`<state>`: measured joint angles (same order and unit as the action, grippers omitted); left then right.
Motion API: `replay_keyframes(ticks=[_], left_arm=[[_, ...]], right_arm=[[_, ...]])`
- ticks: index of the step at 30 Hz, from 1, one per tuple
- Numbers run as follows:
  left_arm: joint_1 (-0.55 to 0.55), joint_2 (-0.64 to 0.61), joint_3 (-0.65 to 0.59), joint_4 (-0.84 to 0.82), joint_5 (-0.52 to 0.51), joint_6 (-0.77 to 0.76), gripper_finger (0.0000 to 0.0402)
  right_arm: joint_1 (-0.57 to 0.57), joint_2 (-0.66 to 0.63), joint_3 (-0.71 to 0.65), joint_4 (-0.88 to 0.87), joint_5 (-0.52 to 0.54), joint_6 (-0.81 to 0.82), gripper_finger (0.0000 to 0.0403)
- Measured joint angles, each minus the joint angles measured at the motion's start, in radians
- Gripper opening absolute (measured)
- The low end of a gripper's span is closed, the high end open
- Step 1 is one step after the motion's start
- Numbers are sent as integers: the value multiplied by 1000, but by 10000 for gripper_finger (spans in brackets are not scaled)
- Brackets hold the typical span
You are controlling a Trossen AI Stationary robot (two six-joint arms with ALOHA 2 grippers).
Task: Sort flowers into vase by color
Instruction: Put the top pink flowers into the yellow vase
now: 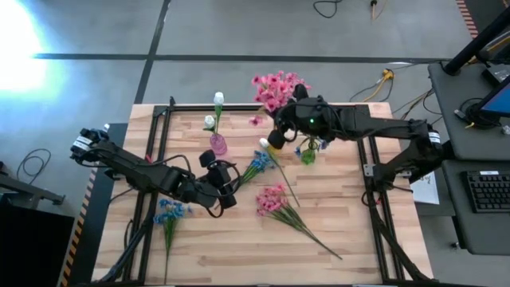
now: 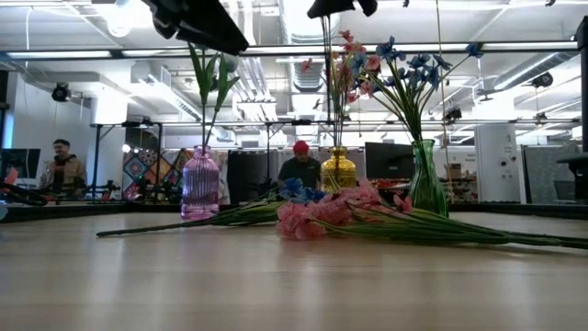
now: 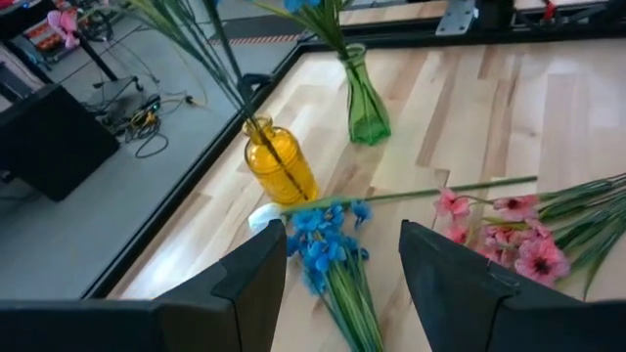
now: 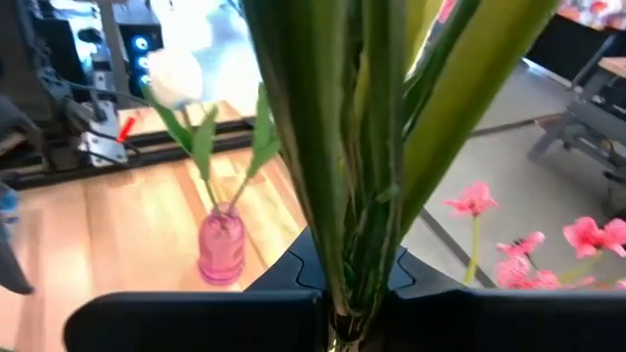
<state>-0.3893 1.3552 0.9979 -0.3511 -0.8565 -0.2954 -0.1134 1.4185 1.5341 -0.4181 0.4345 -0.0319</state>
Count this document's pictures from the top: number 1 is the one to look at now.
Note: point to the green glass vase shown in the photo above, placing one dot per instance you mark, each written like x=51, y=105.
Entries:
x=308, y=157

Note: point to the black monitor base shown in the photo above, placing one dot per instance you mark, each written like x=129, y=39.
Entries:
x=480, y=117

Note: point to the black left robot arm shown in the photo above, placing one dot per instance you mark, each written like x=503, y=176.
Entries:
x=131, y=171

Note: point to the pink ribbed glass vase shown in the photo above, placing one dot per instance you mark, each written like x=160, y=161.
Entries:
x=218, y=144

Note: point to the black aluminium table frame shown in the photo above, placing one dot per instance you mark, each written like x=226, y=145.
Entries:
x=239, y=107

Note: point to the white artificial tulip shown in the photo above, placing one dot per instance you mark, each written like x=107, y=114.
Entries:
x=218, y=97
x=264, y=142
x=209, y=121

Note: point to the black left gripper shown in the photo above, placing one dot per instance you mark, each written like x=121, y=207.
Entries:
x=217, y=179

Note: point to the black keyboard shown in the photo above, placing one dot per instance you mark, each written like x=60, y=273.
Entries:
x=490, y=193

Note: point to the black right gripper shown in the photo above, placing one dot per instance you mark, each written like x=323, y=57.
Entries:
x=315, y=115

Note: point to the black cabinet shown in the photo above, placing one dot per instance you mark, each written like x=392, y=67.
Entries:
x=32, y=247

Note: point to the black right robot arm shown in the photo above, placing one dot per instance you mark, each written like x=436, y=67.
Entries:
x=390, y=127

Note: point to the grey stand leg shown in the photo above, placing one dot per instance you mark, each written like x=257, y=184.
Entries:
x=28, y=193

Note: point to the grey desk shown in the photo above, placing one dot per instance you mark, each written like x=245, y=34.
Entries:
x=450, y=99
x=482, y=235

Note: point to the black platform with hazard stripes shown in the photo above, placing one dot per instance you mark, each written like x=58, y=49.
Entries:
x=89, y=239

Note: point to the white paper sheet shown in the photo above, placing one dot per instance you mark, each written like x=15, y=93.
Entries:
x=428, y=191

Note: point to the computer monitor blue screen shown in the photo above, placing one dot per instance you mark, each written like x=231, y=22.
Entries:
x=500, y=101

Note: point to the blue artificial flower bunch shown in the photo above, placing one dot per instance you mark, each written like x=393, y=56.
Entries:
x=261, y=161
x=171, y=209
x=297, y=151

